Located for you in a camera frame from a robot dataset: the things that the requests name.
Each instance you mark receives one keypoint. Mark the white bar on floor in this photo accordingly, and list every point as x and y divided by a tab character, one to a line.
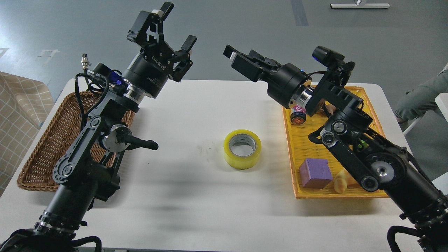
359	4

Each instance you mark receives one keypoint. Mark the beige checkered cloth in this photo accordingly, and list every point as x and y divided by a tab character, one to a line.
24	106

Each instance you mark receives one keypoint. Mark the brown toy animal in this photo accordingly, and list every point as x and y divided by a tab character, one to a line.
329	110

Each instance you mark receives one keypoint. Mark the person grey sleeve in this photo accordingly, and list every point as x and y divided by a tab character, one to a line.
421	99

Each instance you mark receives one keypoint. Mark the yellow tape roll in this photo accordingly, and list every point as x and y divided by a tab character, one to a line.
242	149

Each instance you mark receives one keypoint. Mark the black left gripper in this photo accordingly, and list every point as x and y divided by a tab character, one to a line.
156	62

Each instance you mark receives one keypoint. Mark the toy croissant bread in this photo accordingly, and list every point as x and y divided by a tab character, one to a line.
344	180

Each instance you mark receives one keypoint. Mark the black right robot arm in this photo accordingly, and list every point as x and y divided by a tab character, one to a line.
373	161

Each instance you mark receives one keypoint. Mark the small soda can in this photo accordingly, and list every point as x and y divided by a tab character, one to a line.
298	115

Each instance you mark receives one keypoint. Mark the orange toy carrot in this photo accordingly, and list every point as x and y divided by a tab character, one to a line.
361	144

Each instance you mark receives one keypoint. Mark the brown wicker basket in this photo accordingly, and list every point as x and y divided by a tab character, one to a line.
63	129

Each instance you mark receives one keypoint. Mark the purple cube block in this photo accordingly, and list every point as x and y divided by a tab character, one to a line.
315	173

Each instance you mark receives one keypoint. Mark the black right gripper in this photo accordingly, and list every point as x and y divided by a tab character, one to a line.
283	81

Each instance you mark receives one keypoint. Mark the yellow plastic basket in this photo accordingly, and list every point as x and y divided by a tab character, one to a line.
300	148

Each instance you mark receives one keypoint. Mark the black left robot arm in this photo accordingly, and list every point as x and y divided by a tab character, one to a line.
89	168

